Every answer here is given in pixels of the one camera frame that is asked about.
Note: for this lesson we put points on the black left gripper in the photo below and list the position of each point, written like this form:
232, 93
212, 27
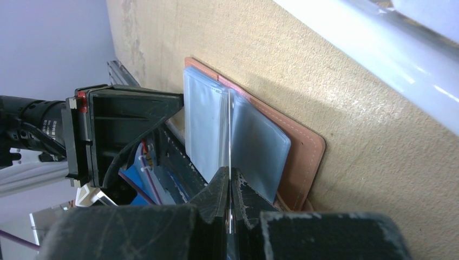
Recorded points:
119, 117

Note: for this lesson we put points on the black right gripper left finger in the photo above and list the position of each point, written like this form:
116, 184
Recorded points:
194, 230

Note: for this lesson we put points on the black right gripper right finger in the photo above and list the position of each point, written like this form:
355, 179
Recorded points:
263, 232

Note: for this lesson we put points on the tan leather card holder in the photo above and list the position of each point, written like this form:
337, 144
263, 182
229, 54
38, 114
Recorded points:
278, 156

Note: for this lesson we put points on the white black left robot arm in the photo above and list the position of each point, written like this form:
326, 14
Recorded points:
87, 138

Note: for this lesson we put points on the white plastic basket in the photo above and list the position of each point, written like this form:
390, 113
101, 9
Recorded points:
409, 58

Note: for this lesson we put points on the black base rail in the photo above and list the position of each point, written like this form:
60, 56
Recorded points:
172, 166

